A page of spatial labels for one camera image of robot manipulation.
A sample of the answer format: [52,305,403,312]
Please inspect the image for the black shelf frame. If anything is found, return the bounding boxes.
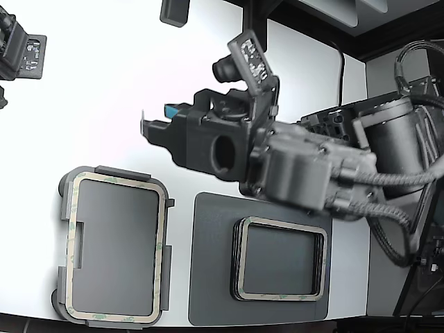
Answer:
[221,0,444,64]

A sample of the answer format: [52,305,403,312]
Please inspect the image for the black camera unit with board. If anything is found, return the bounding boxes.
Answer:
[0,0,48,83]

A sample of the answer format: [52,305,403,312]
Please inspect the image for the braided cable bundle on arm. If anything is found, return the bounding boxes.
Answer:
[395,40,444,102]

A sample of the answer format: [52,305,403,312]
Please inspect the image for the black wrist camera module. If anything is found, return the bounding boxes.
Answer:
[212,29,279,96]

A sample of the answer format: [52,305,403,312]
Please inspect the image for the dark gray rubber mat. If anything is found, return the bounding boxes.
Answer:
[188,191,334,327]

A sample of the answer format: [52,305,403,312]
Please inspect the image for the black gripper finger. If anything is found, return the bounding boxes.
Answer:
[164,103,194,121]
[140,108,173,146]

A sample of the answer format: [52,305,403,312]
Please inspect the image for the thin black cable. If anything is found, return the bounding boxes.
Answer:
[327,40,346,108]

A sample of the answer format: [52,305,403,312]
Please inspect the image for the black frame with beige backing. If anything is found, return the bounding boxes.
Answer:
[64,171,165,322]

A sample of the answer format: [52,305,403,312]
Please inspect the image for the long black post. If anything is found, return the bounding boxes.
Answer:
[241,0,268,48]

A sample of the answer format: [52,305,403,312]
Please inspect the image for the stack of black frames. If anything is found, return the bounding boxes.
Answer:
[228,216,329,302]

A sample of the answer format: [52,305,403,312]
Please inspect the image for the short black post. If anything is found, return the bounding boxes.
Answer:
[159,0,190,27]

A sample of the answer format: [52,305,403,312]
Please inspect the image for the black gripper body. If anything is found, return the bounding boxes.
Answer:
[170,78,281,181]

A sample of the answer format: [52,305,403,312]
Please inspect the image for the gray plastic tray box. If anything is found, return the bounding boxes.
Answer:
[51,165,176,330]

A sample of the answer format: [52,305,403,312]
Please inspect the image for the gray braided cable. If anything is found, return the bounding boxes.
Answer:
[363,200,444,268]
[332,169,444,196]

